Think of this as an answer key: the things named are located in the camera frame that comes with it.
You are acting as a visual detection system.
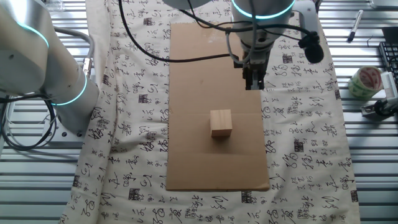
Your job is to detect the black rectangular object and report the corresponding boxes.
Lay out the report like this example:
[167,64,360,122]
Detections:
[381,26,398,43]

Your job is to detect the packing tape roll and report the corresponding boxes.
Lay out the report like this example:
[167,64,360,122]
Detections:
[347,65,385,101]

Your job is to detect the camera stand clamp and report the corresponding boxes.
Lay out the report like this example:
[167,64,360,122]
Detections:
[360,96,398,119]

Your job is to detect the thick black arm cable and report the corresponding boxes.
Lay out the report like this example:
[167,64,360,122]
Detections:
[118,0,242,63]

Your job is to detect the white floor cable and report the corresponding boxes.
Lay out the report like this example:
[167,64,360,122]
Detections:
[5,102,58,147]

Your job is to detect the brown cardboard sheet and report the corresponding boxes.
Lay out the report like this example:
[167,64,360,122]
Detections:
[165,22,271,192]

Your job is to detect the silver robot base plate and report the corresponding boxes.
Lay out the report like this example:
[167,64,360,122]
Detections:
[42,118,85,144]

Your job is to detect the black camera cable bundle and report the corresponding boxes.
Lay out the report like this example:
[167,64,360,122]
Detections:
[178,0,325,65]

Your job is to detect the black keyboard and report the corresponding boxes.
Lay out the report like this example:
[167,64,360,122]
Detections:
[378,41,398,82]

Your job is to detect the calligraphy print cloth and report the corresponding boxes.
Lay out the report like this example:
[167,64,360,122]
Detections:
[58,0,361,224]

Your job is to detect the white marker pen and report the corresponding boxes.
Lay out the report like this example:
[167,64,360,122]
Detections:
[346,9,364,44]

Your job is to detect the grey cable with metal connector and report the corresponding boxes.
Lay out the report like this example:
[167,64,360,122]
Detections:
[54,26,96,79]

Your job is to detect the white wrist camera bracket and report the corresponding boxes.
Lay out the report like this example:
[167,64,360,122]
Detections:
[292,0,323,37]

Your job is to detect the black floor cable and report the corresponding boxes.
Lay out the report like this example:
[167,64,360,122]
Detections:
[0,94,58,152]

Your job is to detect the small wooden block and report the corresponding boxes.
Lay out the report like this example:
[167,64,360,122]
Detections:
[209,108,233,138]

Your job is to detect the silver finned camera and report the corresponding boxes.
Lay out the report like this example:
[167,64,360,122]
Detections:
[379,70,398,100]

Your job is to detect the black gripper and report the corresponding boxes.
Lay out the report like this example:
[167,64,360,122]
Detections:
[241,57,269,91]

